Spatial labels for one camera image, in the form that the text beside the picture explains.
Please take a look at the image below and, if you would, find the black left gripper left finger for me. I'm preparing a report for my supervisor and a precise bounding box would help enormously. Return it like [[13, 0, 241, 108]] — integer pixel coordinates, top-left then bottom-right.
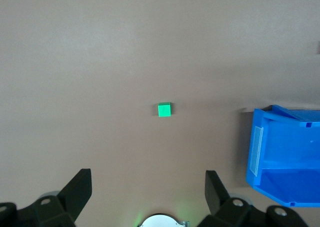
[[0, 168, 92, 227]]

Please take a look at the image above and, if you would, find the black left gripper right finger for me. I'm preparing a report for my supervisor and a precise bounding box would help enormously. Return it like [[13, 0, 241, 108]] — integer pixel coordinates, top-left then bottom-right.
[[197, 170, 309, 227]]

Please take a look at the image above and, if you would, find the green cube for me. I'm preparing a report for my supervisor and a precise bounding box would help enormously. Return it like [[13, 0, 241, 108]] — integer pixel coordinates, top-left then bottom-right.
[[157, 101, 173, 118]]

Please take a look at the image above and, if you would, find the blue plastic storage bin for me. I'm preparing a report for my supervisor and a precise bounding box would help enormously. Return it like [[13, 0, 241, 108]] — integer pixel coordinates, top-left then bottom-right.
[[244, 104, 320, 208]]

